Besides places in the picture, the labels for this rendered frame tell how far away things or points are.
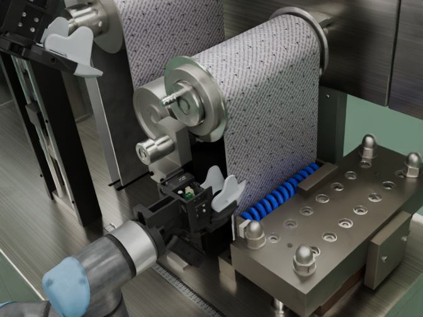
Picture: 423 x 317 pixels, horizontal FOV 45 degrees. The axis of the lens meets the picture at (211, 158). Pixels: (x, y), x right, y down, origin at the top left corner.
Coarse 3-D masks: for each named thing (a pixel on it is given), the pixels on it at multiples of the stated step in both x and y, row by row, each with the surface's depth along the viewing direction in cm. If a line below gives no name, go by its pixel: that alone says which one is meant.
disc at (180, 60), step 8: (176, 56) 80; (184, 56) 78; (168, 64) 83; (176, 64) 81; (184, 64) 79; (192, 64) 78; (200, 64) 76; (168, 72) 84; (200, 72) 77; (208, 72) 76; (208, 80) 76; (216, 88) 76; (216, 96) 77; (224, 104) 77; (224, 112) 77; (224, 120) 78; (216, 128) 81; (224, 128) 79; (200, 136) 85; (208, 136) 84; (216, 136) 82
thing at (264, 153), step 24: (312, 96) 94; (264, 120) 86; (288, 120) 91; (312, 120) 97; (240, 144) 84; (264, 144) 89; (288, 144) 94; (312, 144) 100; (240, 168) 87; (264, 168) 92; (288, 168) 97; (264, 192) 95; (240, 216) 92
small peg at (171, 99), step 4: (168, 96) 81; (172, 96) 81; (176, 96) 81; (160, 100) 80; (164, 100) 80; (168, 100) 80; (172, 100) 81; (176, 100) 81; (160, 104) 81; (164, 104) 80; (168, 104) 80
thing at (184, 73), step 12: (180, 72) 79; (192, 72) 78; (168, 84) 83; (192, 84) 78; (204, 84) 77; (204, 96) 77; (216, 108) 78; (180, 120) 86; (216, 120) 79; (192, 132) 85; (204, 132) 82
